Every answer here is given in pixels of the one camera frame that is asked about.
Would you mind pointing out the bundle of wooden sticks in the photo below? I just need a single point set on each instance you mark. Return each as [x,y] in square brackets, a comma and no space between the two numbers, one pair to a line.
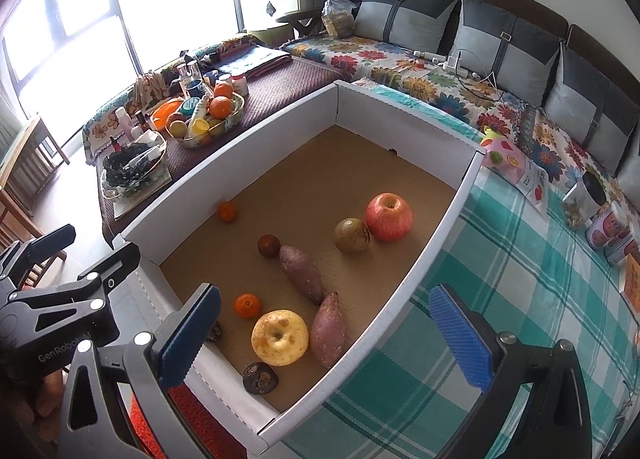
[150,85]

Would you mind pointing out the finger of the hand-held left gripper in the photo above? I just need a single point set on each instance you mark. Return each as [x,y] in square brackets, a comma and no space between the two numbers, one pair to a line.
[117,261]
[50,244]

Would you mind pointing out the glass tray of dark items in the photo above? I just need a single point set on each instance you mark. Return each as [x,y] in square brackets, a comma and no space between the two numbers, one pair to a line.
[131,166]

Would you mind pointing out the dark wooden armchair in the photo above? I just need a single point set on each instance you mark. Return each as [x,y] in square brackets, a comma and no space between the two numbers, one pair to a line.
[300,19]

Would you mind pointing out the red lidded bottle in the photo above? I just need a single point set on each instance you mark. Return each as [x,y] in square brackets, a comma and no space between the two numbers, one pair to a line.
[241,84]

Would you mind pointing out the blue mug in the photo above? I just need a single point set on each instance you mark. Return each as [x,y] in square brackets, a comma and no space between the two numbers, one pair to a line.
[194,88]

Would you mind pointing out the orange book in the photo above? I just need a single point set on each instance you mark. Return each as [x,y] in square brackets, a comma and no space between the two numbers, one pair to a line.
[632,281]

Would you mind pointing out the dark brown water chestnut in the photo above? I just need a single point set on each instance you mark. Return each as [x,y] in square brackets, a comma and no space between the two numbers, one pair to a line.
[216,333]
[260,377]

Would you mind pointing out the large reddish sweet potato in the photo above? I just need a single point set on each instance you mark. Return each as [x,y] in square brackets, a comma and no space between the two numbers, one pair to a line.
[327,331]

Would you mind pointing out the floral bedsheet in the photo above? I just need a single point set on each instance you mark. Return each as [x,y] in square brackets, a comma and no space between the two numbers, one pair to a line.
[390,59]

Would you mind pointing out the clear jar with black lid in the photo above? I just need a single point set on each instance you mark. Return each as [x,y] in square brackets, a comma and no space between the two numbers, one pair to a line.
[585,199]

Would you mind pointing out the orange mandarin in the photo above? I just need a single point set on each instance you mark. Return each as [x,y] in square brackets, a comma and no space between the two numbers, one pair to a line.
[247,305]
[226,212]

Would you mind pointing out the slim reddish sweet potato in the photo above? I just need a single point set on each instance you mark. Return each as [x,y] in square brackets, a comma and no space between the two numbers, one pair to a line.
[301,273]

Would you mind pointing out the small dark red fruit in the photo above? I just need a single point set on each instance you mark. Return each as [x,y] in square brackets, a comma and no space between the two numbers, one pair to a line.
[269,246]

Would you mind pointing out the teal checked blanket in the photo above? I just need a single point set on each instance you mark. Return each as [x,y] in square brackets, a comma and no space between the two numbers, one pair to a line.
[500,289]

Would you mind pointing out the yellow plastic cup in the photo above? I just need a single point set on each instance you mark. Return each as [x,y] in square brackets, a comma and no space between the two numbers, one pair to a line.
[197,127]

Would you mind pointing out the teal lidded jar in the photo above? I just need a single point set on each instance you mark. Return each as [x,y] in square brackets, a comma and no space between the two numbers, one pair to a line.
[189,107]

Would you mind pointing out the red apple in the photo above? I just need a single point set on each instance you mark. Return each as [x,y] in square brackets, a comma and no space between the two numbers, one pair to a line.
[389,217]

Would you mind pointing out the grey two-tone pillow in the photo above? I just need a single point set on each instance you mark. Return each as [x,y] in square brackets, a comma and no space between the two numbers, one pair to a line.
[400,24]
[585,109]
[631,169]
[500,54]

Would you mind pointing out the white squeeze bottle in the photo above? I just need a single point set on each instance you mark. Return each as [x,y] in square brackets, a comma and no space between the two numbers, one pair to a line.
[200,108]

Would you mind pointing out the white tissue pack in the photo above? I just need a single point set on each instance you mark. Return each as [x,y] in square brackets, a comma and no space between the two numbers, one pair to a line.
[147,139]

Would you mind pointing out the pink snack packet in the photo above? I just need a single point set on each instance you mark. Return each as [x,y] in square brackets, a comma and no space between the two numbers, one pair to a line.
[500,154]

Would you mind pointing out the white cardboard box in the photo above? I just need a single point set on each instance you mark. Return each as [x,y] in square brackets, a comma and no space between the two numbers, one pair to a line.
[310,174]

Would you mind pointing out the green-brown round fruit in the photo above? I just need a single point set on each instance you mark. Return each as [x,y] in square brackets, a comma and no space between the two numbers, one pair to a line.
[351,235]

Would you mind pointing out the folded dark cloth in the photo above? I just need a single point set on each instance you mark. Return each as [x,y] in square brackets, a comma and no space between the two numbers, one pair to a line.
[252,59]

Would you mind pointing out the yellow pear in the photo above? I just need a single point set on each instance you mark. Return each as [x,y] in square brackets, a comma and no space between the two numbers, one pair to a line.
[279,337]

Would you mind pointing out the red floor mat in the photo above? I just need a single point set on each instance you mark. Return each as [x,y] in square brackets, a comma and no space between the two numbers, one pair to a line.
[200,424]

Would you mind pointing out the dark framed window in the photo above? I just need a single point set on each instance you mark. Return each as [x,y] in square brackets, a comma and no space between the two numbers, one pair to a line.
[75,4]

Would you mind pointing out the large orange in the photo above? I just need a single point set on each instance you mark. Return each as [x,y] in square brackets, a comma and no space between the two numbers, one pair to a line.
[223,89]
[221,107]

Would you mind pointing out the pink and white bottle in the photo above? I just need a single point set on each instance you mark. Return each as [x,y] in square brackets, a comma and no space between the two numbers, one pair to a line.
[123,118]

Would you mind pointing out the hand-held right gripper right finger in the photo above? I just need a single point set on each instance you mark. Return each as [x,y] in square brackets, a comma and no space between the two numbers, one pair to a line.
[460,339]

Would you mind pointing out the printed drink can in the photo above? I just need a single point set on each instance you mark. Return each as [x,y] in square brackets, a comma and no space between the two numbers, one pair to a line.
[622,246]
[606,228]

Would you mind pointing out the light wooden chair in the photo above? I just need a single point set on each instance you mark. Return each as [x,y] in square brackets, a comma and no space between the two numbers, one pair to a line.
[30,159]

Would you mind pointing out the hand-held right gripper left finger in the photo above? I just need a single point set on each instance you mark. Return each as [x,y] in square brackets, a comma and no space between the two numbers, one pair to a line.
[192,334]

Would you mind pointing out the clear plastic snack bag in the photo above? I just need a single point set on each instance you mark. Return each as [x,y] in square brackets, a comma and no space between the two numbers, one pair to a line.
[338,18]

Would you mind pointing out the person's left hand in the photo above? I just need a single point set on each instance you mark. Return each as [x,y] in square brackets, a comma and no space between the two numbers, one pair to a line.
[45,394]

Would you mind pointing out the white snack packet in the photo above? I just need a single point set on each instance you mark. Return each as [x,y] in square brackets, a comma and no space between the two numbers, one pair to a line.
[534,186]

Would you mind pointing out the orange plastic dish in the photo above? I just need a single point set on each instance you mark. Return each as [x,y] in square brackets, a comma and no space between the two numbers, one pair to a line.
[164,114]

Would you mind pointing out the floral glass bowl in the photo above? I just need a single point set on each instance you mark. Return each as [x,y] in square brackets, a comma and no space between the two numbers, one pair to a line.
[227,128]

